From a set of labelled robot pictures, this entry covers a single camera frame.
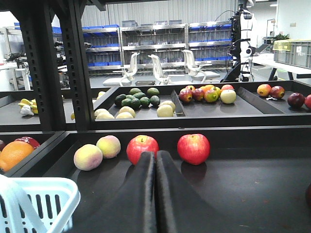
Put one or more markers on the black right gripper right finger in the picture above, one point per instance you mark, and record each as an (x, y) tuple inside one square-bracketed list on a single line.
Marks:
[(179, 208)]

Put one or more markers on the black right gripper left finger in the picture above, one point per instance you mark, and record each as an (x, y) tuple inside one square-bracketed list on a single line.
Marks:
[(132, 209)]

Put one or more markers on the light blue plastic basket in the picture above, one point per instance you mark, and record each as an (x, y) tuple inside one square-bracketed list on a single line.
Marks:
[(37, 205)]

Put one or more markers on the bright red apple right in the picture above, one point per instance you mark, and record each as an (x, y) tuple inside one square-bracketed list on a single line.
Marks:
[(193, 148)]

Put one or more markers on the bright red apple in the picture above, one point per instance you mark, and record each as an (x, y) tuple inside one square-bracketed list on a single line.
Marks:
[(193, 148), (139, 144)]

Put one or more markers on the bright red apple left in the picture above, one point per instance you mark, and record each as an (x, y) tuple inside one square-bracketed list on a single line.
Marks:
[(139, 144)]

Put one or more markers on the pale peach back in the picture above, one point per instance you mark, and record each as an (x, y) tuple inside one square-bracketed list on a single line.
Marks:
[(109, 145)]

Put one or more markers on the pale peach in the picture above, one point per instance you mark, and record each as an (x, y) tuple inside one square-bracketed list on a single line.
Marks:
[(88, 157), (109, 145)]

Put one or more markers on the pale peach front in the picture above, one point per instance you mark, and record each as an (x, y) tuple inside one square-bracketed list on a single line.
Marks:
[(88, 157)]

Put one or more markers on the black wooden fruit display stand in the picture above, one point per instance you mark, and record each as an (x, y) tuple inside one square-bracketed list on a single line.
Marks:
[(255, 176)]

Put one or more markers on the red bell pepper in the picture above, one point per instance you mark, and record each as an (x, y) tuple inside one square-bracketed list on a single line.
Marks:
[(34, 143)]

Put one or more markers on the orange right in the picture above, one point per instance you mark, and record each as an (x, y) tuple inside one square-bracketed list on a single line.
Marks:
[(13, 153)]

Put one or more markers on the white garlic bulb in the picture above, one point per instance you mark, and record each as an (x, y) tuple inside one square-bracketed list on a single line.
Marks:
[(26, 111)]

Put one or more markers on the white humanoid robot background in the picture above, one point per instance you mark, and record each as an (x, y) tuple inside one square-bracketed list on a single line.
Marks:
[(244, 43)]

